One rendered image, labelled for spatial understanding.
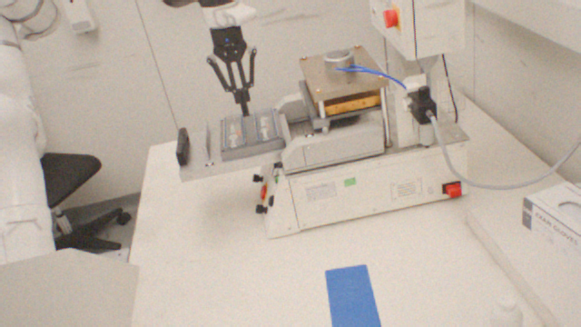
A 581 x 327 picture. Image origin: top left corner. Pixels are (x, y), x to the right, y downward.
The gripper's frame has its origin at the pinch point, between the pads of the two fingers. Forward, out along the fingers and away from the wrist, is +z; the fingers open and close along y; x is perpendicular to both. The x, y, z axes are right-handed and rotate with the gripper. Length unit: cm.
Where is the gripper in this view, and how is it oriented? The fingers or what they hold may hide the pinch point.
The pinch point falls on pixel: (243, 102)
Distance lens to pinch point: 137.9
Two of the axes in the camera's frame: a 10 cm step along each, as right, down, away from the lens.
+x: 1.0, 4.9, -8.7
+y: -9.8, 2.0, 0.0
